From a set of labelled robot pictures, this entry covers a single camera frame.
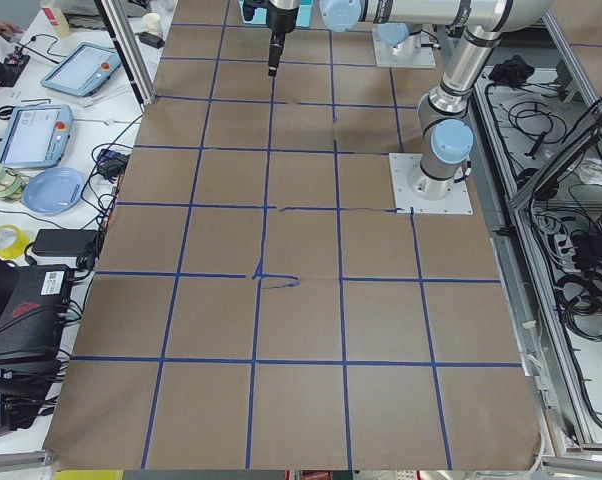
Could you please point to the black power adapter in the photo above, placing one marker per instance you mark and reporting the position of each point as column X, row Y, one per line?
column 62, row 242

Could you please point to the white paper cup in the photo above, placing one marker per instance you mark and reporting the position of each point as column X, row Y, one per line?
column 153, row 24

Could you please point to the aluminium frame post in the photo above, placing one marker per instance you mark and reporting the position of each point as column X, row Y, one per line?
column 124, row 41

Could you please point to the teach pendant tablet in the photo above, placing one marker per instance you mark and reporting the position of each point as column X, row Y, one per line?
column 36, row 136
column 83, row 71

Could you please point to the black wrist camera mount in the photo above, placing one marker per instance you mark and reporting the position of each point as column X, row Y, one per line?
column 254, row 11

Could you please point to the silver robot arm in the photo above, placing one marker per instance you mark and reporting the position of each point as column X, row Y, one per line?
column 341, row 16
column 447, row 139

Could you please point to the upper teach pendant tablet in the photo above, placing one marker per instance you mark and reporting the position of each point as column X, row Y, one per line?
column 83, row 71

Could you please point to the light blue plate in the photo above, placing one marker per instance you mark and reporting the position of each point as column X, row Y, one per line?
column 53, row 191

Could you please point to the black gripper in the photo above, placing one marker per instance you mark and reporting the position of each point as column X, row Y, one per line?
column 281, row 21

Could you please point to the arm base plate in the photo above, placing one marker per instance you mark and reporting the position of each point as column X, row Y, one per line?
column 400, row 45
column 415, row 192

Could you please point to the black computer box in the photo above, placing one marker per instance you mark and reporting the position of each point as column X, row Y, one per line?
column 32, row 298

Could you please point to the lower teach pendant tablet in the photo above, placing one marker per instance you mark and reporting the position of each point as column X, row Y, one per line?
column 36, row 136

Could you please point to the yellow tape roll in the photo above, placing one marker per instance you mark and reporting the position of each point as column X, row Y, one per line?
column 13, row 242

